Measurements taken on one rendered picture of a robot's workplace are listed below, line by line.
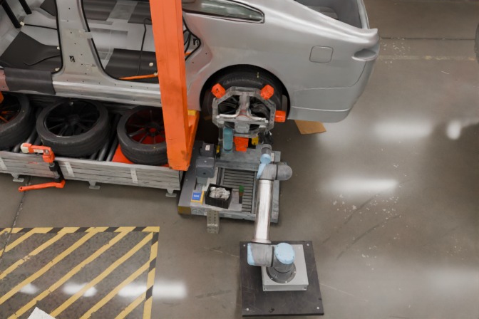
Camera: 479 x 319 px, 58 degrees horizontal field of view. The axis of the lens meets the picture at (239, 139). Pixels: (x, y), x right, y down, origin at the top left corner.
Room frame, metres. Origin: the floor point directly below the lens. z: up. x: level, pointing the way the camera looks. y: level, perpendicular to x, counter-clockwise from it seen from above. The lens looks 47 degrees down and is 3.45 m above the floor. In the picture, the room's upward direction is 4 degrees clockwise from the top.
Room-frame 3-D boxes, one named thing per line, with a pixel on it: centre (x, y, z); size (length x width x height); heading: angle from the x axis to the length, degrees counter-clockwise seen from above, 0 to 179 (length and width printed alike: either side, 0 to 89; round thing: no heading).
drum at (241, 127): (2.69, -0.02, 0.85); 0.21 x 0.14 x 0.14; 177
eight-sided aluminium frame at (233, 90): (2.76, -0.02, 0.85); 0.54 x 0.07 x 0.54; 87
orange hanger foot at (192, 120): (2.76, 0.49, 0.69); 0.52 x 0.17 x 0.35; 177
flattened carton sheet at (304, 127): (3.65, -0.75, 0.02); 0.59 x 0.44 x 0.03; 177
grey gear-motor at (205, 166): (2.70, 0.29, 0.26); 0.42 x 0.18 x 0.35; 177
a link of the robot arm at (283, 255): (1.55, -0.37, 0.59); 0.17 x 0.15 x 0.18; 88
